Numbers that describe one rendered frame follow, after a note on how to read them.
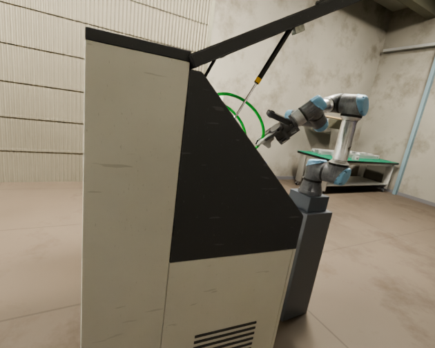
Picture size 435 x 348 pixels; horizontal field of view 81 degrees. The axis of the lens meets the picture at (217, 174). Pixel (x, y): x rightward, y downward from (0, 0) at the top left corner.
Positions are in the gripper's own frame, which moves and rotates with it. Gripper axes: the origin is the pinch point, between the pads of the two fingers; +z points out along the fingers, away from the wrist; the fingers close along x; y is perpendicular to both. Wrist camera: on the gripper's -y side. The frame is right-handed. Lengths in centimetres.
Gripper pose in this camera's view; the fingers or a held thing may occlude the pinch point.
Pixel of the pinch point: (257, 141)
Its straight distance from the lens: 130.0
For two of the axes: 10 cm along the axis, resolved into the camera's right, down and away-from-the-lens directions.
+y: 6.2, 7.0, 3.4
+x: 0.1, -4.4, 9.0
